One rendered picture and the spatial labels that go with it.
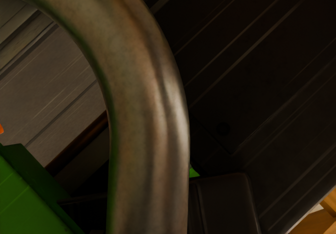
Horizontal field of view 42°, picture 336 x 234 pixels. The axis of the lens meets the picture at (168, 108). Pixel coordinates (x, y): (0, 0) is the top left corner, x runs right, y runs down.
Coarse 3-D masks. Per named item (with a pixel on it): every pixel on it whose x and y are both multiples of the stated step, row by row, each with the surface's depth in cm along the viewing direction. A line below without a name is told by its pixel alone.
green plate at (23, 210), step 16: (0, 144) 19; (16, 144) 25; (0, 160) 18; (16, 160) 19; (32, 160) 26; (0, 176) 18; (16, 176) 18; (32, 176) 23; (48, 176) 26; (0, 192) 18; (16, 192) 18; (32, 192) 18; (48, 192) 24; (64, 192) 26; (0, 208) 18; (16, 208) 18; (32, 208) 18; (48, 208) 18; (0, 224) 18; (16, 224) 18; (32, 224) 18; (48, 224) 18; (64, 224) 18
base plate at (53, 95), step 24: (48, 48) 58; (72, 48) 62; (24, 72) 58; (48, 72) 62; (72, 72) 67; (0, 96) 58; (24, 96) 62; (48, 96) 67; (72, 96) 73; (96, 96) 79; (0, 120) 62; (24, 120) 67; (48, 120) 73; (72, 120) 80; (24, 144) 73; (48, 144) 80
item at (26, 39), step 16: (0, 0) 21; (16, 0) 21; (0, 16) 21; (16, 16) 20; (32, 16) 20; (0, 32) 20; (16, 32) 20; (32, 32) 21; (0, 48) 20; (16, 48) 20; (0, 64) 20
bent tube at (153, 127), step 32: (32, 0) 16; (64, 0) 15; (96, 0) 15; (128, 0) 15; (96, 32) 15; (128, 32) 15; (160, 32) 16; (96, 64) 16; (128, 64) 15; (160, 64) 15; (128, 96) 15; (160, 96) 15; (128, 128) 15; (160, 128) 15; (128, 160) 15; (160, 160) 15; (128, 192) 15; (160, 192) 15; (128, 224) 15; (160, 224) 15
